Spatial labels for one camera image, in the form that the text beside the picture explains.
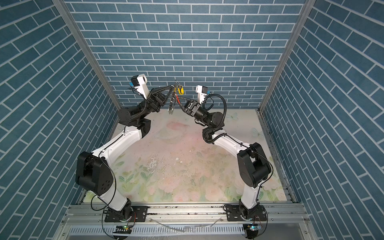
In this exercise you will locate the left corner aluminium post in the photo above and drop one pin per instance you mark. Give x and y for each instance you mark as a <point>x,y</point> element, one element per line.
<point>77,34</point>

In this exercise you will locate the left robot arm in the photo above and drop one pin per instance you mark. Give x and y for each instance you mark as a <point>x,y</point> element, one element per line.
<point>94,170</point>

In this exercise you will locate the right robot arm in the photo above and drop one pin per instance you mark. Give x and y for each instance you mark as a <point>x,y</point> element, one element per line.
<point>254,167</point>

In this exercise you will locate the white slotted cable duct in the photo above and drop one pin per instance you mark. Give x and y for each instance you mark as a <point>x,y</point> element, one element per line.
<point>158,230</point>

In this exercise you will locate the corner aluminium post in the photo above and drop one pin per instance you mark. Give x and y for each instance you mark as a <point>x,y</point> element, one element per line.
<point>77,34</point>
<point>307,7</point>

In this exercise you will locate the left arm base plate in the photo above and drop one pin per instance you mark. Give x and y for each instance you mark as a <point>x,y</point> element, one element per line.
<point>130,214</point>

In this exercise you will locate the right corner aluminium post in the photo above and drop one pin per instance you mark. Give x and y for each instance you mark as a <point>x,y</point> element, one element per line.
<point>307,7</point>

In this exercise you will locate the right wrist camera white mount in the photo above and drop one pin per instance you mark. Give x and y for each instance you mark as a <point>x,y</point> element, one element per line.
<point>202,92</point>

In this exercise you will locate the right green circuit board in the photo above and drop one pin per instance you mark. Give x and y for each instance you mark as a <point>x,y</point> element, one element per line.
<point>251,228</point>

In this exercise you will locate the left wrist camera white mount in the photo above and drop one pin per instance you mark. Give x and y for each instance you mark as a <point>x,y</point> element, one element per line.
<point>139,85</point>

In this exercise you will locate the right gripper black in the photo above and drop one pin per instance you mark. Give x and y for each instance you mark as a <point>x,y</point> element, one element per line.
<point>190,110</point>

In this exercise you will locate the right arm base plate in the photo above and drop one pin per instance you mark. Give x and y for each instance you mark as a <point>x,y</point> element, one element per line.
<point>236,213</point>

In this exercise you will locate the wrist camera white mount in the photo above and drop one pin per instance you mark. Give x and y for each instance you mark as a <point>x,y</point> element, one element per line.
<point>139,85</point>
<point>202,92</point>

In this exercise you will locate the aluminium front rail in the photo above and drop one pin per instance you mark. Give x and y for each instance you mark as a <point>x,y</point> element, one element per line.
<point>286,221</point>

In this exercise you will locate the key with yellow tag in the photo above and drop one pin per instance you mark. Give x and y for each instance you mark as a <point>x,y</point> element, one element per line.
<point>181,90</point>

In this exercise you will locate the green circuit board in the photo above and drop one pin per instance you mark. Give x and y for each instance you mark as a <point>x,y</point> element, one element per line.
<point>251,228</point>
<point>123,230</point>

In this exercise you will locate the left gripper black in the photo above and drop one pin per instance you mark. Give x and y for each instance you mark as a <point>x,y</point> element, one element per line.
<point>154,102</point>

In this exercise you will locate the left green circuit board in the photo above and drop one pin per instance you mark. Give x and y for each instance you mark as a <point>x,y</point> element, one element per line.
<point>123,230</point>

